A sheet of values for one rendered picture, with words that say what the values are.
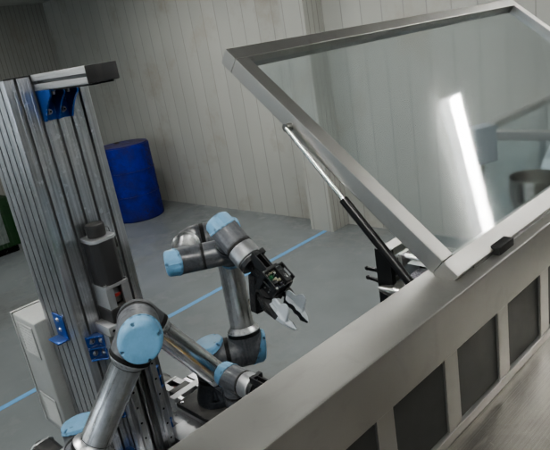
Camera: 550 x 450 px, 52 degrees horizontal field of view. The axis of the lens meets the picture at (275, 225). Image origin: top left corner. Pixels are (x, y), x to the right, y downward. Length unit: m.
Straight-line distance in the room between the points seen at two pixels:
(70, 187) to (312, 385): 1.32
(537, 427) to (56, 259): 1.39
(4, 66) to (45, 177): 8.14
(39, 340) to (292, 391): 1.60
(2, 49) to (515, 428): 9.48
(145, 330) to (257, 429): 0.95
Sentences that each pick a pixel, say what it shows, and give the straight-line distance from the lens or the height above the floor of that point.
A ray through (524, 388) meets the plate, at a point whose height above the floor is 1.44.
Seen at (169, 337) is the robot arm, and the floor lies 1.25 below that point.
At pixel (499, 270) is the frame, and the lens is 0.91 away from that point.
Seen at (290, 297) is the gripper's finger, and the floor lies 1.40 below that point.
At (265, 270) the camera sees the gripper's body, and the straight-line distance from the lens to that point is 1.40.
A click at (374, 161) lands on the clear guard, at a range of 0.96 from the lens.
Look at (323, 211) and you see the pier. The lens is 5.99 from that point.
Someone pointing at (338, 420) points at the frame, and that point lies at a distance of 0.65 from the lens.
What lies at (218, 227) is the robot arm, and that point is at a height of 1.58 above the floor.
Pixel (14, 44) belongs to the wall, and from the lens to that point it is 10.02.
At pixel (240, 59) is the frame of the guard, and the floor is 1.99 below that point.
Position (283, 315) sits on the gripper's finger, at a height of 1.38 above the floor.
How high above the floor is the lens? 2.02
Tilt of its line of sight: 18 degrees down
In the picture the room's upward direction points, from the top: 10 degrees counter-clockwise
